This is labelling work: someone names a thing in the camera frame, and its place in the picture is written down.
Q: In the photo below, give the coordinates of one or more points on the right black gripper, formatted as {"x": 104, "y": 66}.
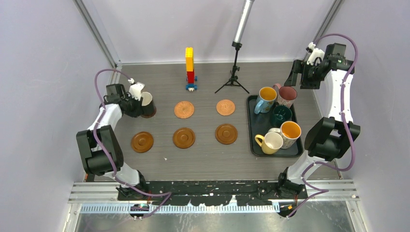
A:
{"x": 299, "y": 66}

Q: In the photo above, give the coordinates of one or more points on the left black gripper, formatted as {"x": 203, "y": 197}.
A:
{"x": 138, "y": 110}

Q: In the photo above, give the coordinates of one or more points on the pink mug maroon inside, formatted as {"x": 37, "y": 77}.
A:
{"x": 286, "y": 95}

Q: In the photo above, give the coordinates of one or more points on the black mug white inside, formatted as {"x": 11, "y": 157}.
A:
{"x": 147, "y": 103}

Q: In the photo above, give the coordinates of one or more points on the dark walnut coaster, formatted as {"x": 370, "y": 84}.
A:
{"x": 149, "y": 115}

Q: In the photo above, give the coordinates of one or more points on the brown ringed coaster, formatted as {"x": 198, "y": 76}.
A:
{"x": 226, "y": 134}
{"x": 184, "y": 138}
{"x": 142, "y": 142}

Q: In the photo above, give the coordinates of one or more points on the black plastic tray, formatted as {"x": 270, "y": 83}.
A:
{"x": 260, "y": 124}

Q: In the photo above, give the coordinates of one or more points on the woven orange coaster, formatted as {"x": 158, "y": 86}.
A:
{"x": 184, "y": 109}
{"x": 225, "y": 107}

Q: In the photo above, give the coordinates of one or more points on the yellow mug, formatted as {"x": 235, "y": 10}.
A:
{"x": 270, "y": 143}

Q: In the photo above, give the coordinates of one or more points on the brown ringed coaster front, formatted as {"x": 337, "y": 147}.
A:
{"x": 184, "y": 138}

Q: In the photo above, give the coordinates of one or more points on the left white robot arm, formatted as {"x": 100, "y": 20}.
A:
{"x": 99, "y": 149}

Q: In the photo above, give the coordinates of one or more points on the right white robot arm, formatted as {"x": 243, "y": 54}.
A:
{"x": 332, "y": 135}

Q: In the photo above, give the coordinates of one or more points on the blue mug orange inside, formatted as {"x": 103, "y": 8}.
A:
{"x": 265, "y": 100}

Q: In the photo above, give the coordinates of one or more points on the dark green mug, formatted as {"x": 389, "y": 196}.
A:
{"x": 280, "y": 115}

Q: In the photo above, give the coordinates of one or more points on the white floral mug orange inside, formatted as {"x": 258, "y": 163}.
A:
{"x": 289, "y": 131}

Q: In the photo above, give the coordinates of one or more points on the yellow red blue block tower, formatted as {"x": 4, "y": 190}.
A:
{"x": 191, "y": 77}

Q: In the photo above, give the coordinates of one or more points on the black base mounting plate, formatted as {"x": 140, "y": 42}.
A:
{"x": 214, "y": 193}

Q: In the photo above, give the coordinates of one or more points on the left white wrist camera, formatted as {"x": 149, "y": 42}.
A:
{"x": 136, "y": 89}

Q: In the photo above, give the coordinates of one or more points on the aluminium front rail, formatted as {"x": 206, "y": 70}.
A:
{"x": 101, "y": 197}

